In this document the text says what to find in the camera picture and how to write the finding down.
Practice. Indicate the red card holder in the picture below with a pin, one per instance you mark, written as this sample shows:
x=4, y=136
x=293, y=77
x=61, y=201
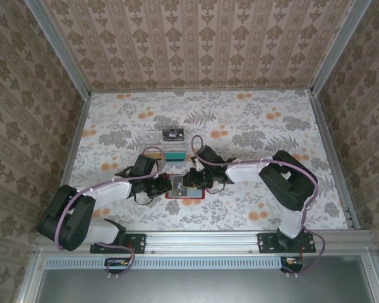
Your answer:
x=192, y=197

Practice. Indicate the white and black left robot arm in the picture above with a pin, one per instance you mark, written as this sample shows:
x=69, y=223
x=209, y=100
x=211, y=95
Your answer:
x=112, y=191

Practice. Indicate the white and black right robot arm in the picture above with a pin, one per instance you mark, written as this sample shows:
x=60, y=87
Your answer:
x=246, y=172

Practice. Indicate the light blue credit card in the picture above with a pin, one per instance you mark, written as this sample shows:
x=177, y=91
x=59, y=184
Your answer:
x=194, y=192

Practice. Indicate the teal card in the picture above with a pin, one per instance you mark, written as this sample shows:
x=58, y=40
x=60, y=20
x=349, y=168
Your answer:
x=176, y=156

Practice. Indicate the orange card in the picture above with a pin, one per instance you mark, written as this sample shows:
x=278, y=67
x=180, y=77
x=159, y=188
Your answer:
x=154, y=155

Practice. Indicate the black printed card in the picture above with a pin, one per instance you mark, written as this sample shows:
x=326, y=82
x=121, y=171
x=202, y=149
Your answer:
x=173, y=134

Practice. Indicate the clear acrylic card stand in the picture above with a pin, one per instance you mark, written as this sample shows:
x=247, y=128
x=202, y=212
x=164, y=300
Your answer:
x=150, y=139

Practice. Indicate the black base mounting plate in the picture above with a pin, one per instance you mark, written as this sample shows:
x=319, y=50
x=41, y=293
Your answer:
x=135, y=244
x=268, y=243

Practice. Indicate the grey metal panel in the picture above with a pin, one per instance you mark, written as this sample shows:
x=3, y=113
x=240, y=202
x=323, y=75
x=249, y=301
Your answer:
x=208, y=287

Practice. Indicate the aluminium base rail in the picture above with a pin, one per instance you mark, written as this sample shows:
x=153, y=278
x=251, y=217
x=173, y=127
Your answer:
x=202, y=241

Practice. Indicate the thin aluminium frame rail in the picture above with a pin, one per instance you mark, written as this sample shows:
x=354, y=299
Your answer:
x=208, y=91

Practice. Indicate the aluminium frame post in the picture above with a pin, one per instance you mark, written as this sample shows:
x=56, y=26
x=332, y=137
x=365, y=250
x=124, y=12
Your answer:
x=58, y=47
x=341, y=47

